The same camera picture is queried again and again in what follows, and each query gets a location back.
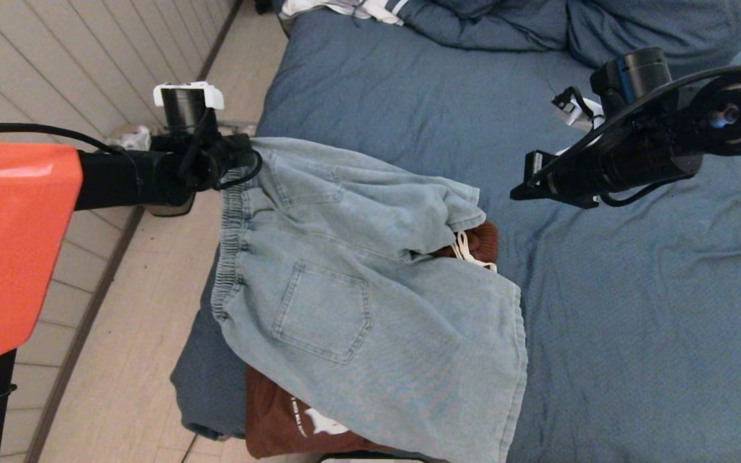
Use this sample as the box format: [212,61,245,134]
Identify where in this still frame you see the brown shorts with white print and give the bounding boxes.
[245,222,499,458]

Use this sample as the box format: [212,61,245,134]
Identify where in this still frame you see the light blue denim shorts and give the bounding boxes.
[211,137,529,463]

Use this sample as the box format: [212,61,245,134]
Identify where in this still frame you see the brown metal trash bin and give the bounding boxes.
[110,125,194,217]

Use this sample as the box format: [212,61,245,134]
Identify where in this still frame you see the clear plastic bin liner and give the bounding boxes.
[113,126,152,150]

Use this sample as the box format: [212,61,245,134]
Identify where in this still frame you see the crumpled blue duvet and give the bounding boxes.
[403,0,741,78]

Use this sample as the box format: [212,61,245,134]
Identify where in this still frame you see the blue bed cover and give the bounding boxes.
[171,10,741,463]

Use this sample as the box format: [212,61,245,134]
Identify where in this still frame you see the white striped garment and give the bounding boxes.
[279,0,413,28]

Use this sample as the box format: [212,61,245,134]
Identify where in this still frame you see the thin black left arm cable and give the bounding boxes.
[216,150,263,192]

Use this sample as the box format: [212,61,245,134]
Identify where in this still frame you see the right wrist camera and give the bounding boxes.
[552,87,606,156]

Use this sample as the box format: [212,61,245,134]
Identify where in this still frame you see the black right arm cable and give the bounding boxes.
[528,64,741,208]

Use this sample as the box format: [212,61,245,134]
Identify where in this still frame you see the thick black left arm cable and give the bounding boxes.
[0,123,120,155]

